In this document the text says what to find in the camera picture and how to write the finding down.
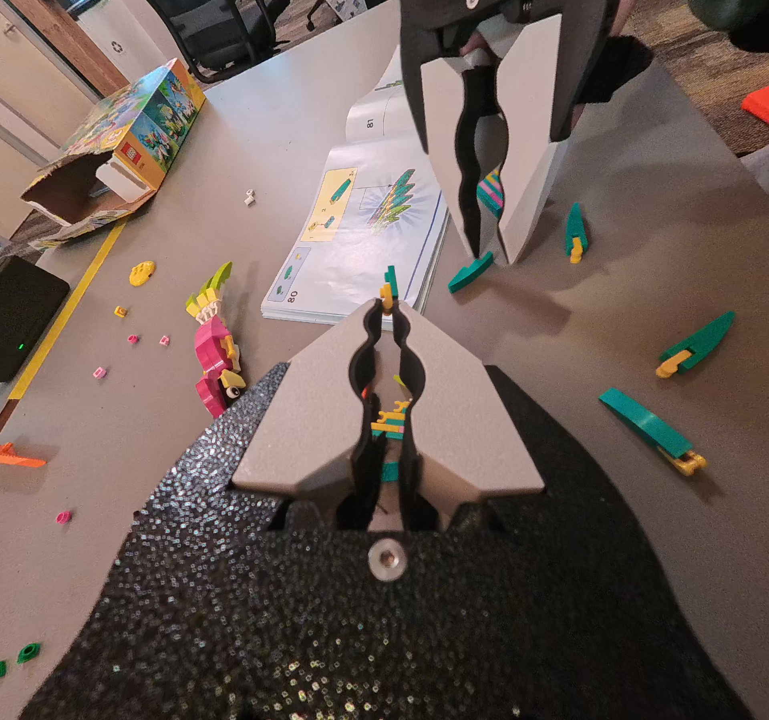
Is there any teal curved slope piece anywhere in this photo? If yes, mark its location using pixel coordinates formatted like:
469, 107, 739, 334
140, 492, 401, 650
447, 251, 495, 294

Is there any black electronic box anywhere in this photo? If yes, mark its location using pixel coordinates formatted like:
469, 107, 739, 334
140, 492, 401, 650
0, 254, 70, 382

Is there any teal feather with yellow clip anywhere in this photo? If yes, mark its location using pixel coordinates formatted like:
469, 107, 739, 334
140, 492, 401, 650
655, 310, 737, 380
565, 202, 588, 264
599, 388, 707, 477

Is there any yellow tape strip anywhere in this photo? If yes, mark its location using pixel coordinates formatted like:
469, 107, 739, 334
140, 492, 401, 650
8, 215, 131, 400

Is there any wooden post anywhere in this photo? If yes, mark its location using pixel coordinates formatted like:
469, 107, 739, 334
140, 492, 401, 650
0, 0, 132, 97

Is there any black office chair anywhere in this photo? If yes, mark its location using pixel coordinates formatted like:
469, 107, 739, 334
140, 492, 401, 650
103, 0, 290, 85

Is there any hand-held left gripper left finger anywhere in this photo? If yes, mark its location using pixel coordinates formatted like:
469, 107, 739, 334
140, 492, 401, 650
231, 300, 385, 519

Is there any orange brick separator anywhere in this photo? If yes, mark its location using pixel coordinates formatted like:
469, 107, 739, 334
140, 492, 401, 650
0, 442, 47, 469

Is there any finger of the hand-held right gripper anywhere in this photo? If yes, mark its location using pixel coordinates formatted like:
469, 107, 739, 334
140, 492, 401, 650
495, 14, 570, 265
421, 53, 504, 258

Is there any lego instruction booklet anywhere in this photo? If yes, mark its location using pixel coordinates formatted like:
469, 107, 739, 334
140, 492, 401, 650
261, 47, 451, 326

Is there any open cardboard lego box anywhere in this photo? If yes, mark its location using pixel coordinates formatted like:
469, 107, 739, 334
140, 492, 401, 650
21, 58, 206, 247

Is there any orange object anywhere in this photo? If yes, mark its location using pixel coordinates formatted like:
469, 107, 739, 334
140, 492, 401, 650
740, 86, 769, 127

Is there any striped lego wing assembly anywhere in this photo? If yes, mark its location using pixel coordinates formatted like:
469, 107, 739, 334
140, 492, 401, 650
476, 167, 505, 219

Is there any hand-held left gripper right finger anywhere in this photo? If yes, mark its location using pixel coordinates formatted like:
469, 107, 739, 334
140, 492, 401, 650
391, 300, 546, 530

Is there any pink lego bird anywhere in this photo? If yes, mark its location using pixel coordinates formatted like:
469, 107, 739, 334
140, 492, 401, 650
185, 260, 247, 420

